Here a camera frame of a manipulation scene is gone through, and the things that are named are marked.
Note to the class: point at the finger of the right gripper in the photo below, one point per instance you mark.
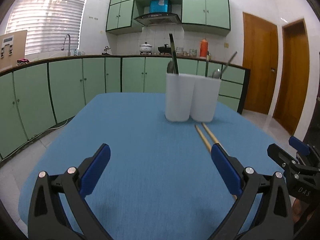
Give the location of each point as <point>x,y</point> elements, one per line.
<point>282,158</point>
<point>299,146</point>

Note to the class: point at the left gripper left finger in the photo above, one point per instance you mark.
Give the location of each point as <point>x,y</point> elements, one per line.
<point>58,209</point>

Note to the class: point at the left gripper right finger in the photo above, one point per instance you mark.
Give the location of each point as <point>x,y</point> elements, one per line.
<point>262,208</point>

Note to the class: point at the grey metal chopstick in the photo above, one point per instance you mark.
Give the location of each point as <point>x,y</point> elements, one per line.
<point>228,63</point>

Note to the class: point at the large silver metal spoon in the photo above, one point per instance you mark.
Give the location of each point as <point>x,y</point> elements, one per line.
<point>170,68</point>

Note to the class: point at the black plastic ladle spoon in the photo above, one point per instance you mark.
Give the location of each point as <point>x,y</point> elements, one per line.
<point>173,53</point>

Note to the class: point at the small silver teaspoon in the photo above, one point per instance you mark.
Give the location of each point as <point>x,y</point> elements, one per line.
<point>216,74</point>

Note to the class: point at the green lower kitchen cabinets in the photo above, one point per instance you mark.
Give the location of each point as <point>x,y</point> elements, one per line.
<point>37,96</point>

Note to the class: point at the green kitchen cabinets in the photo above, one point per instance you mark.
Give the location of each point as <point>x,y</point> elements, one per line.
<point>206,16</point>
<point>37,96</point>

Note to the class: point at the green upper kitchen cabinets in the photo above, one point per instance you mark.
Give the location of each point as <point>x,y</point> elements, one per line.
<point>206,16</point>

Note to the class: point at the person's right hand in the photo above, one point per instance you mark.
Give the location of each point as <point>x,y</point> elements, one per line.
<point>301,211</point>

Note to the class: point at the brown wooden door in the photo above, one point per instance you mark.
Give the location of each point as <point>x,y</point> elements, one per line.
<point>261,58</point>
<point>294,76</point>

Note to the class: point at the light wooden chopstick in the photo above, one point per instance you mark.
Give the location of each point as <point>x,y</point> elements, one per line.
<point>211,135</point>
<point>204,139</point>

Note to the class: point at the blue table cloth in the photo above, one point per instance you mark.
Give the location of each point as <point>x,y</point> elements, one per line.
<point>160,182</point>

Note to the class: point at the white plastic utensil holder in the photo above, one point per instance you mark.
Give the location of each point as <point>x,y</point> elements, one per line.
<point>190,96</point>

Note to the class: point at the orange thermos flask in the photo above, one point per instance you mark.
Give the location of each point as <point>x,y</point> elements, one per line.
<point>203,48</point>

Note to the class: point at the glass jar on counter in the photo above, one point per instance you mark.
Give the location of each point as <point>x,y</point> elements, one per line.
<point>179,50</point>

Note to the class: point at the small metal kettle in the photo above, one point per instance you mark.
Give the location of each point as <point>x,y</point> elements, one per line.
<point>106,51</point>

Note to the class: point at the black wok with lid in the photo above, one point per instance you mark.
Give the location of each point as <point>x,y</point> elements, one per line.
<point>165,49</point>

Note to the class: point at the cardboard box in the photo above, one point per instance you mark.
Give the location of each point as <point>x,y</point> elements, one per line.
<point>12,49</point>

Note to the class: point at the white enamel pot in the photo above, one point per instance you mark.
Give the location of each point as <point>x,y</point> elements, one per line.
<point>145,49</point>

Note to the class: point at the black range hood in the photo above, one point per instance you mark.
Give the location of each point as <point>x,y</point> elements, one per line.
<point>158,18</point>

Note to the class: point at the white window blinds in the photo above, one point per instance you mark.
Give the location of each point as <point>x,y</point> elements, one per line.
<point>52,25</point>

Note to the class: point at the blue box above hood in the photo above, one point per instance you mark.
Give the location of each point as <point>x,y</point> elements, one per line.
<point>160,6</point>

